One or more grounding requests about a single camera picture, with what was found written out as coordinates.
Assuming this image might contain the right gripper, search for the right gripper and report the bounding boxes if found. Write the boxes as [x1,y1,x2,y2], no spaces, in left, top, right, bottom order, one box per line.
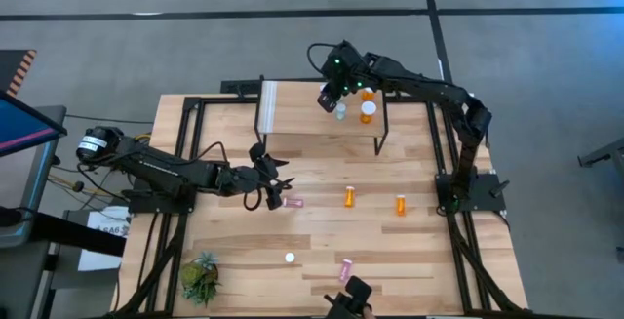
[316,39,372,114]

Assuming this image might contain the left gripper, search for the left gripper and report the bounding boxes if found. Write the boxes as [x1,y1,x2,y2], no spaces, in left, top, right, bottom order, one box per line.
[227,141,296,212]

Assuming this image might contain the wooden shelf black legs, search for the wooden shelf black legs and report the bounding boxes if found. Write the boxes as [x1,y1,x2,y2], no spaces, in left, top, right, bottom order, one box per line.
[253,78,390,157]

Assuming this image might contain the artificial potted succulent plant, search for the artificial potted succulent plant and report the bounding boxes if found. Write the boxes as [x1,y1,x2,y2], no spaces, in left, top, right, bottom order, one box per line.
[177,250,221,309]

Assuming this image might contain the white paper sheet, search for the white paper sheet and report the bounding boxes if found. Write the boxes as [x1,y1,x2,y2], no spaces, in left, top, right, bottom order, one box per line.
[76,205,134,272]

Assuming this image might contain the black beam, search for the black beam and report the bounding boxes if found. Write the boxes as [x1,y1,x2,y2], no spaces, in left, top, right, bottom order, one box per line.
[26,210,129,258]

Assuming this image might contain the grey metal stand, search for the grey metal stand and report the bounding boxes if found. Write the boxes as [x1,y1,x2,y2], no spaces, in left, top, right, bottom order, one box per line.
[0,105,68,251]

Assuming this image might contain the blue screen monitor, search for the blue screen monitor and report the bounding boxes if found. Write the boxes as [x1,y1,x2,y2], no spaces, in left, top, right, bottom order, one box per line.
[0,89,68,159]

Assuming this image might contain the grey table leg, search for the grey table leg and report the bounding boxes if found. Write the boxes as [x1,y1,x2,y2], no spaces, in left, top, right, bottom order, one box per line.
[577,136,624,169]

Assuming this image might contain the black table frame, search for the black table frame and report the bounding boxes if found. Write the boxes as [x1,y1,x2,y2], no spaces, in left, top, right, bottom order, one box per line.
[111,77,526,319]

